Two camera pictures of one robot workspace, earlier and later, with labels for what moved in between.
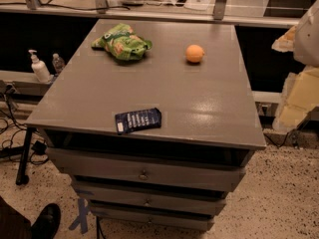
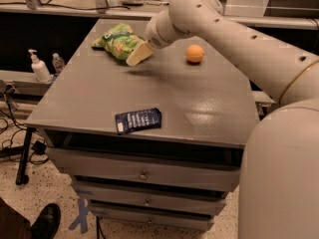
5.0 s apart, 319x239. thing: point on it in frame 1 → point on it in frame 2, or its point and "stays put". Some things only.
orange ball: x=194 y=53 stays put
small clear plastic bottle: x=58 y=63 stays put
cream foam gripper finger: x=285 y=44 → x=159 y=32
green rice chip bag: x=123 y=42 stays put
